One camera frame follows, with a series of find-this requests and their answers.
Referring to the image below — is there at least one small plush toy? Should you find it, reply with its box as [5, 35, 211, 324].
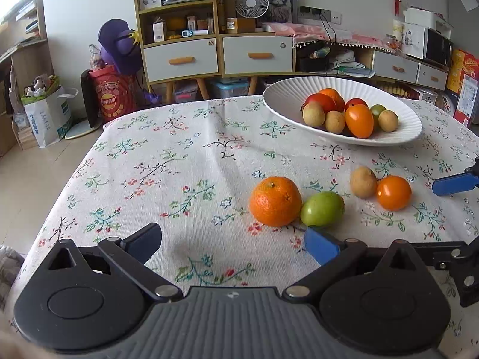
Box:
[24, 75, 60, 100]

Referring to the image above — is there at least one small tangerine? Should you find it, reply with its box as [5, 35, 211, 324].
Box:
[318, 88, 345, 112]

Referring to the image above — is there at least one white ribbed plate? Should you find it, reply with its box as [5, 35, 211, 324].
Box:
[262, 77, 423, 147]

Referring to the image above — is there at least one low white drawer cabinet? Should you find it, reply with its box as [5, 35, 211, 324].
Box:
[295, 43, 450, 91]

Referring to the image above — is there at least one floral tablecloth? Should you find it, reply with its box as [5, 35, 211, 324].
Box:
[7, 95, 479, 359]

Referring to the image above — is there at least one grey fuzzy cloth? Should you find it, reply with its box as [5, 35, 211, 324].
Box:
[0, 245, 25, 311]

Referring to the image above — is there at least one red snack bag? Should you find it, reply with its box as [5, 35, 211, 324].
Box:
[89, 64, 138, 124]

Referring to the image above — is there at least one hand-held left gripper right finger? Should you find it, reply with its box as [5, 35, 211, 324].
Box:
[282, 227, 427, 303]

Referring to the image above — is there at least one black panel on round base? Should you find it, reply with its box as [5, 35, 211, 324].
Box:
[65, 69, 103, 141]

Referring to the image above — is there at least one white drawer orange handle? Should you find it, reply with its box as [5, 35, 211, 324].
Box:
[143, 38, 219, 82]
[222, 36, 293, 75]

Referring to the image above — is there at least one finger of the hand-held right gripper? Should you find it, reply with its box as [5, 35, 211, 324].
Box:
[431, 157, 479, 197]
[408, 236, 479, 308]

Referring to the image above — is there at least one tall wooden shelf cabinet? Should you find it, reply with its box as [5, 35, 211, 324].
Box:
[133, 0, 221, 104]

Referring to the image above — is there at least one white paper bag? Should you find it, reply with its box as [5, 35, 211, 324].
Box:
[23, 87, 79, 149]

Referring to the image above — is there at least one purple plush toy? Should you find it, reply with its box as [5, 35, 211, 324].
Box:
[98, 19, 161, 105]

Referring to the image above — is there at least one small clear storage bin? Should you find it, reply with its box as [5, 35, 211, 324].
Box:
[173, 80, 199, 103]

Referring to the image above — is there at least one pink cloth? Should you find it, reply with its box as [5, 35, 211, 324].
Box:
[262, 22, 393, 51]

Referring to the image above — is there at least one low wooden cabinet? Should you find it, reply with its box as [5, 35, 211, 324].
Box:
[218, 32, 297, 96]

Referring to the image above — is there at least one large green plum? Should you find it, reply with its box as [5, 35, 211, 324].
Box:
[300, 191, 345, 227]

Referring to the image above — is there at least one small white box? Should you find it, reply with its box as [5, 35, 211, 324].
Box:
[152, 20, 167, 43]

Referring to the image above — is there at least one orange tomato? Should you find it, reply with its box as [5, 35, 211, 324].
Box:
[376, 175, 413, 212]
[345, 104, 374, 139]

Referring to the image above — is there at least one yellow red carton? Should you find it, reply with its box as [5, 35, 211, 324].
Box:
[445, 49, 479, 128]

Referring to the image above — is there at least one brown cardboard box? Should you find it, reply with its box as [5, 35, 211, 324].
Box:
[225, 17, 256, 34]

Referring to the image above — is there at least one white appliance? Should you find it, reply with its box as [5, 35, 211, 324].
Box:
[404, 7, 452, 30]

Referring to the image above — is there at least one grey power strip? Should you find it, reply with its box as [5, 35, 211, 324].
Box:
[299, 6, 332, 21]

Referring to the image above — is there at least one brown longan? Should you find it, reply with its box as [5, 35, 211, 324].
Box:
[302, 102, 325, 128]
[378, 109, 399, 133]
[325, 111, 347, 134]
[350, 166, 378, 200]

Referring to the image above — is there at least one clear storage bin blue lid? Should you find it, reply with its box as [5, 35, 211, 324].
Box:
[210, 78, 251, 100]

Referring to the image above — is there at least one black microwave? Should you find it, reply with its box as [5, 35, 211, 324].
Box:
[423, 27, 454, 69]

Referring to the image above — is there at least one wooden bookshelf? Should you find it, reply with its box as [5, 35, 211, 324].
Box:
[0, 0, 57, 158]

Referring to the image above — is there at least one large tangerine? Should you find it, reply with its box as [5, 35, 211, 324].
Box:
[249, 176, 303, 227]

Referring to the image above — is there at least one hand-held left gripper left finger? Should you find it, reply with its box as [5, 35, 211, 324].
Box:
[48, 222, 183, 303]

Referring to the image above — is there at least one white desk fan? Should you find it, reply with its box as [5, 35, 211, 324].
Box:
[235, 0, 269, 19]

